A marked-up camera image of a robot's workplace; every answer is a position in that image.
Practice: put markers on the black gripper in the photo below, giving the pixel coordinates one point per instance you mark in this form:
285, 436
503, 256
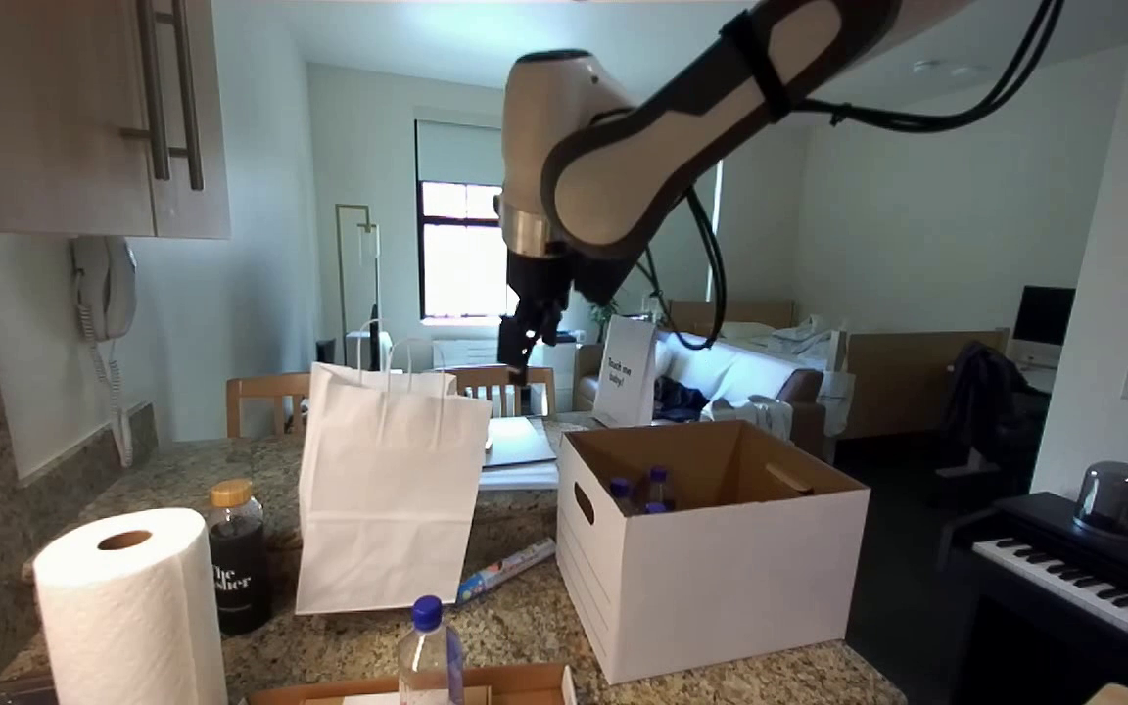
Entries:
543, 287

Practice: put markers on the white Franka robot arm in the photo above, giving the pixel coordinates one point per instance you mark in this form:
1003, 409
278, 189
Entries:
537, 131

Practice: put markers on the white cardboard box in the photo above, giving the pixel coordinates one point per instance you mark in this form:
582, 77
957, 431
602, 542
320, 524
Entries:
723, 588

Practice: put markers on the small labelled cardboard box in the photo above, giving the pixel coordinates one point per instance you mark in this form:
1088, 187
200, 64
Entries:
526, 686

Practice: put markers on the wooden dining chair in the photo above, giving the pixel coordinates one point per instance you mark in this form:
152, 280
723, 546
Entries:
264, 393
478, 380

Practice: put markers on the white radiator cover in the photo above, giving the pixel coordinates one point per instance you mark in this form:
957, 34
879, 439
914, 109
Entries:
458, 355

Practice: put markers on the black framed window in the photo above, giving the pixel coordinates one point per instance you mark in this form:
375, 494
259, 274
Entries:
458, 256

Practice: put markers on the small printed white bag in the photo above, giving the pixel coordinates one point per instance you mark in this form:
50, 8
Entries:
627, 374

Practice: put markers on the thin metal stand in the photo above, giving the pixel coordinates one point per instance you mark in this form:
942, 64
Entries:
375, 337

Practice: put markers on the white roller blind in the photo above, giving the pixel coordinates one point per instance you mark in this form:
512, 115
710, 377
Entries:
458, 159

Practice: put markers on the white paper bag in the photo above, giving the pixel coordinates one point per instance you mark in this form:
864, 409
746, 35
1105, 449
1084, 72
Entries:
391, 509

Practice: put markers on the bed with white bedding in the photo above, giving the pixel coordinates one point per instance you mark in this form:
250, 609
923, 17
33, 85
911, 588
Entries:
774, 355

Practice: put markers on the dark jar gold lid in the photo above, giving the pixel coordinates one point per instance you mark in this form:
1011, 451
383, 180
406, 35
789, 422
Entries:
240, 575

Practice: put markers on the wooden headboard panel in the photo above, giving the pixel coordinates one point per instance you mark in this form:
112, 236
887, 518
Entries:
902, 385

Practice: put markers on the white paper towel roll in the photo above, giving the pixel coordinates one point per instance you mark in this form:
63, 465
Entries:
135, 612

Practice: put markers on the dark chair with clothes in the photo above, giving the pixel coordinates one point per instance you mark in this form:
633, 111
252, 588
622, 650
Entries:
979, 405

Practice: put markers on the dark computer monitor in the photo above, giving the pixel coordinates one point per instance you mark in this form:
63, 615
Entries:
1043, 319

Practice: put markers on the black piano keyboard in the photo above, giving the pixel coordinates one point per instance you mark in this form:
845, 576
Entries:
1047, 581

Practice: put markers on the shiny metal kettle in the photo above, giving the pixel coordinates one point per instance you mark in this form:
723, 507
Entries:
1115, 494

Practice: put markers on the white wall phone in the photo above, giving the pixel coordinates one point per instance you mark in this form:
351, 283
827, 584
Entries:
98, 287

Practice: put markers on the wooden wall cabinet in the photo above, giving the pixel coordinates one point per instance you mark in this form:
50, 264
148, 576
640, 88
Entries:
41, 120

